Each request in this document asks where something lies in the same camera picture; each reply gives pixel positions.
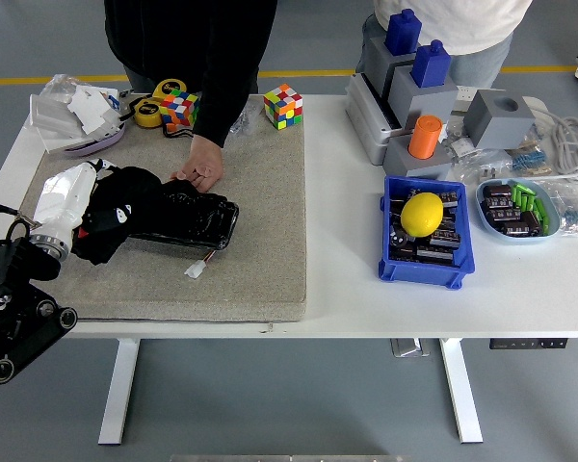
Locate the light grey enclosure box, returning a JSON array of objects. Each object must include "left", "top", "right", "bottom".
[{"left": 345, "top": 72, "right": 401, "bottom": 167}]

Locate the orange cylinder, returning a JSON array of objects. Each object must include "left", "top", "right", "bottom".
[{"left": 407, "top": 115, "right": 444, "bottom": 161}]

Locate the white flat plate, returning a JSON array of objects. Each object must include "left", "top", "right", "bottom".
[{"left": 40, "top": 128, "right": 92, "bottom": 156}]

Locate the person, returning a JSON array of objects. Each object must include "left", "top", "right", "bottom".
[
  {"left": 355, "top": 0, "right": 535, "bottom": 90},
  {"left": 104, "top": 0, "right": 278, "bottom": 95}
]

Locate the grey-brown mat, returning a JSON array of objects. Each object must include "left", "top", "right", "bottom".
[{"left": 0, "top": 94, "right": 308, "bottom": 323}]

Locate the clear bag with plug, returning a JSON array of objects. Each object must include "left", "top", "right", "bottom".
[{"left": 450, "top": 147, "right": 514, "bottom": 187}]

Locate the black rag with red patch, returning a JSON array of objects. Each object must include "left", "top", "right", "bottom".
[{"left": 70, "top": 166, "right": 174, "bottom": 267}]

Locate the grey block with round hole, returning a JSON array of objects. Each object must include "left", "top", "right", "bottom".
[{"left": 463, "top": 89, "right": 538, "bottom": 150}]

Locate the crumpled clear plastic bag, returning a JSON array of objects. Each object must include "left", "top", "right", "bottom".
[{"left": 39, "top": 73, "right": 86, "bottom": 100}]

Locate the grey box under table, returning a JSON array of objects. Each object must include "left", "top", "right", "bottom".
[{"left": 389, "top": 338, "right": 431, "bottom": 358}]

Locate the white switch plate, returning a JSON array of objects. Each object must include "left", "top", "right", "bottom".
[{"left": 28, "top": 92, "right": 85, "bottom": 137}]

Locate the white cardboard piece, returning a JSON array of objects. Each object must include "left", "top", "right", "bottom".
[{"left": 66, "top": 85, "right": 121, "bottom": 137}]

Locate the multicolour puzzle cube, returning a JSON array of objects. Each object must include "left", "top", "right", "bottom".
[
  {"left": 159, "top": 89, "right": 201, "bottom": 134},
  {"left": 262, "top": 83, "right": 304, "bottom": 131}
]

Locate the white power strip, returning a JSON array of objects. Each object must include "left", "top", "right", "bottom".
[{"left": 455, "top": 85, "right": 546, "bottom": 116}]

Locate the white coiled cable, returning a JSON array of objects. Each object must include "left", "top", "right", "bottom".
[{"left": 529, "top": 108, "right": 578, "bottom": 183}]

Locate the white connector with wires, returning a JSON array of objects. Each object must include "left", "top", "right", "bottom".
[{"left": 183, "top": 248, "right": 218, "bottom": 279}]

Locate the person's left hand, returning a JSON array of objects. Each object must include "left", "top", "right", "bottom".
[{"left": 170, "top": 133, "right": 225, "bottom": 193}]

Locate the black table control panel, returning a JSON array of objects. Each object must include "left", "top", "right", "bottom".
[{"left": 489, "top": 339, "right": 569, "bottom": 349}]

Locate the white table leg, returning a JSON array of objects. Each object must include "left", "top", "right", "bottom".
[
  {"left": 97, "top": 338, "right": 141, "bottom": 446},
  {"left": 439, "top": 338, "right": 485, "bottom": 445}
]

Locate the blue plastic bin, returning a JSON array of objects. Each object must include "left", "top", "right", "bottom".
[{"left": 378, "top": 174, "right": 477, "bottom": 291}]

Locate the clear bag of screws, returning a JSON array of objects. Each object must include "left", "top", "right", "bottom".
[{"left": 228, "top": 103, "right": 262, "bottom": 139}]

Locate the light blue dish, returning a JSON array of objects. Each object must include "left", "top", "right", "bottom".
[{"left": 475, "top": 177, "right": 562, "bottom": 245}]

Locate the clear bag of blue resistors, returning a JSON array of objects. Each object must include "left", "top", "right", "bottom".
[{"left": 541, "top": 180, "right": 578, "bottom": 238}]

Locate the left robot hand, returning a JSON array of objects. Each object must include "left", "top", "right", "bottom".
[{"left": 31, "top": 156, "right": 117, "bottom": 236}]

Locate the yellow tape measure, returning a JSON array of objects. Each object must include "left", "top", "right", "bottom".
[
  {"left": 151, "top": 78, "right": 189, "bottom": 103},
  {"left": 133, "top": 97, "right": 164, "bottom": 129}
]

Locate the purple tray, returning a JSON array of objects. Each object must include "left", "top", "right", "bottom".
[{"left": 63, "top": 122, "right": 127, "bottom": 159}]

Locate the low grey holder block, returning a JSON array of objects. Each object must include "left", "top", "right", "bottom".
[{"left": 382, "top": 135, "right": 454, "bottom": 183}]

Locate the blue bottle-shaped block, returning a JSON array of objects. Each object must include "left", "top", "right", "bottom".
[
  {"left": 383, "top": 8, "right": 424, "bottom": 55},
  {"left": 410, "top": 39, "right": 452, "bottom": 90}
]

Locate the yellow lemon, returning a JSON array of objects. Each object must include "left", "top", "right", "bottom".
[{"left": 400, "top": 192, "right": 445, "bottom": 239}]

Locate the clear bag of metal parts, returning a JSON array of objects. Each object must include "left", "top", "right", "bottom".
[{"left": 440, "top": 119, "right": 478, "bottom": 160}]

